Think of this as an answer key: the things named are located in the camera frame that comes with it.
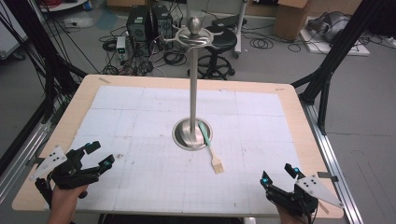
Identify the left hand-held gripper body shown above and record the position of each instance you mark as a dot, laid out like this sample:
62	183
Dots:
73	172

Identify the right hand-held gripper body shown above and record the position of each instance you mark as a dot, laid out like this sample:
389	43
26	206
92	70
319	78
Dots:
295	200

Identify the silver metal utensil rack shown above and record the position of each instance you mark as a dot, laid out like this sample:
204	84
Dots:
193	93

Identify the person's right hand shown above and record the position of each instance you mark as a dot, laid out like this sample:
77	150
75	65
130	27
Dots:
291	218

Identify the person's left hand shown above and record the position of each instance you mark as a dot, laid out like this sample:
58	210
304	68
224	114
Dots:
63	203

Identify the black table clamp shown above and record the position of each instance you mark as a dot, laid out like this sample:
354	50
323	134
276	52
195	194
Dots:
328	176

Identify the white grid mat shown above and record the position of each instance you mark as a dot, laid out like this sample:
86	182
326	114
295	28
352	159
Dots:
149	180

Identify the strip of brown tape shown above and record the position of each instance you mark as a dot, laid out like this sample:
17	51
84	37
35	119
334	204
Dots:
104	80

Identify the small white power box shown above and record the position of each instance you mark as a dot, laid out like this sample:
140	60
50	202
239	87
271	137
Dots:
121	45

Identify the black computer tower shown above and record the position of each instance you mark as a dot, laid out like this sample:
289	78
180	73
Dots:
138	28
162	25

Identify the white flat board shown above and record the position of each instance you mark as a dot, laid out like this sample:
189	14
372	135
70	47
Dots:
351	49

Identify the black round stool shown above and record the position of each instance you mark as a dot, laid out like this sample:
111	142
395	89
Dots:
225	40

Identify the brown cardboard box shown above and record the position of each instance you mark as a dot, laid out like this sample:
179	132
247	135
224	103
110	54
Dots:
291	20

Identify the grey bag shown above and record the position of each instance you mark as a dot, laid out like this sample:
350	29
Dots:
331	25

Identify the aluminium rail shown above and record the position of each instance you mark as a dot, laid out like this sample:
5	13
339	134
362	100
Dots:
21	155
334	161

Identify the black metal frame stand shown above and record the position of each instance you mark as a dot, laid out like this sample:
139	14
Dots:
333	53
46	62

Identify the white stand post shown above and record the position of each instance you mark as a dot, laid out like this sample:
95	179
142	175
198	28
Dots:
239	28

